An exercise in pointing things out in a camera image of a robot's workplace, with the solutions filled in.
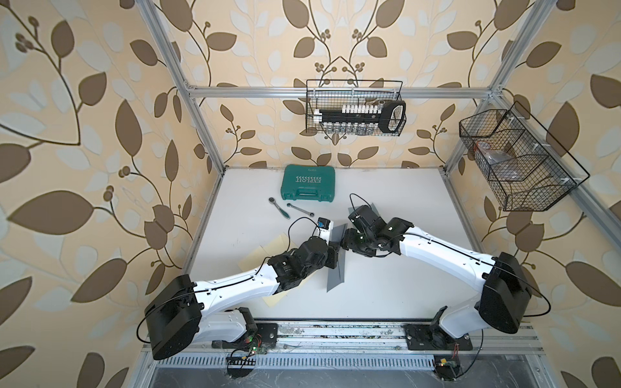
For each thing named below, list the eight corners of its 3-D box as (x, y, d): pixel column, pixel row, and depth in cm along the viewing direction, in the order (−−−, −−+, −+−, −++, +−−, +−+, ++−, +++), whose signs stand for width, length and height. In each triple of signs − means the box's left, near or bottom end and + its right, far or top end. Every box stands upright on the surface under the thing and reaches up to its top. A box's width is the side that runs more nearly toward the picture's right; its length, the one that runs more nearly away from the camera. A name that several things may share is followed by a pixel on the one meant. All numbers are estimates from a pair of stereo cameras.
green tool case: (281, 201, 110) (279, 195, 106) (285, 170, 123) (284, 164, 119) (335, 201, 110) (336, 195, 106) (334, 170, 122) (334, 164, 119)
